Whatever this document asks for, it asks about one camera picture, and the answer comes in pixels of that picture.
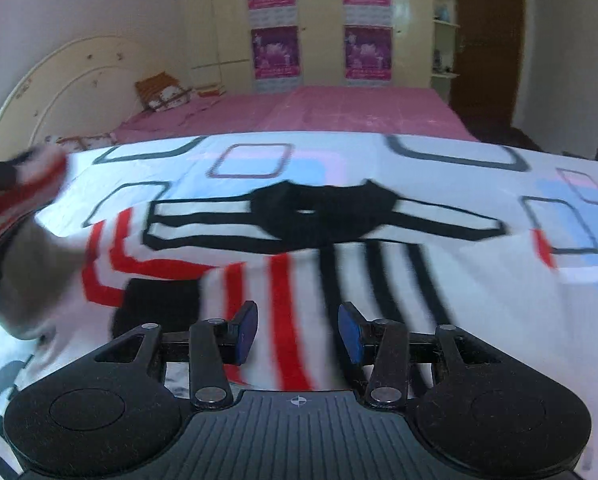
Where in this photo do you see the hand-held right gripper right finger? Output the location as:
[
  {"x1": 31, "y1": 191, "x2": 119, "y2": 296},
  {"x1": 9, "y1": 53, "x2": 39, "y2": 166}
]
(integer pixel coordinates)
[{"x1": 338, "y1": 302, "x2": 502, "y2": 409}]

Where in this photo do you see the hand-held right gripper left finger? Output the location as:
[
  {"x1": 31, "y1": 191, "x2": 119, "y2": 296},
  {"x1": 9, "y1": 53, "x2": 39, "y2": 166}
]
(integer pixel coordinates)
[{"x1": 94, "y1": 301, "x2": 259, "y2": 411}]

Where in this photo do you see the white black red striped shirt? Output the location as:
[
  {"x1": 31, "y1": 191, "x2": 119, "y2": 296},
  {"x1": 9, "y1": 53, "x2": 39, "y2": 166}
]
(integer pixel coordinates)
[{"x1": 0, "y1": 147, "x2": 512, "y2": 480}]

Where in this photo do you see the floral printed pillow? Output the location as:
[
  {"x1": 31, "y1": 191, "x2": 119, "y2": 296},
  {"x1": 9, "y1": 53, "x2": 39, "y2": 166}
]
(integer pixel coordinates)
[{"x1": 46, "y1": 132, "x2": 117, "y2": 152}]

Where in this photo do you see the cream bed headboard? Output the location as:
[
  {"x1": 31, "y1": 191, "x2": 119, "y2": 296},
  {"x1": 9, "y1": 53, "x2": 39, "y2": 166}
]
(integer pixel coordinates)
[{"x1": 0, "y1": 35, "x2": 145, "y2": 161}]

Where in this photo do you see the white printed bed sheet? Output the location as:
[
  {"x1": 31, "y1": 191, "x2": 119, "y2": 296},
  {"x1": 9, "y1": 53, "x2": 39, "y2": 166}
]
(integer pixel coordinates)
[{"x1": 0, "y1": 130, "x2": 598, "y2": 480}]

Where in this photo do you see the orange and white pillow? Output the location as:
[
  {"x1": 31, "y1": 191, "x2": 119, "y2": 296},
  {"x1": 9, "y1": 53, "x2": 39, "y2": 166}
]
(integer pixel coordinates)
[{"x1": 135, "y1": 72, "x2": 195, "y2": 111}]

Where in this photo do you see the pink bed sheet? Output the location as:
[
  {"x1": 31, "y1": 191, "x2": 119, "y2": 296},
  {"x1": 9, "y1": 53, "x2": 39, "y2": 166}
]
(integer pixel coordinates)
[{"x1": 112, "y1": 85, "x2": 480, "y2": 146}]

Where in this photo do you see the cream wardrobe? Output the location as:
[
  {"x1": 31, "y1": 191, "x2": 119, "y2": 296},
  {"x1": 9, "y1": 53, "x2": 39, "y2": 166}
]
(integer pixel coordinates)
[{"x1": 179, "y1": 0, "x2": 434, "y2": 93}]

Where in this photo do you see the cream open shelf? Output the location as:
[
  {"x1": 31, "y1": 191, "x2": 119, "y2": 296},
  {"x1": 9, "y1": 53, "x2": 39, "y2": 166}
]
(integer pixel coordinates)
[{"x1": 431, "y1": 0, "x2": 462, "y2": 93}]

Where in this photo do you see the brown wooden door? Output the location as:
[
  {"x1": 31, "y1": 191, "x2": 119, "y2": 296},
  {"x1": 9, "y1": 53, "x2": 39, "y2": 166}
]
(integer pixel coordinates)
[{"x1": 451, "y1": 0, "x2": 527, "y2": 131}]

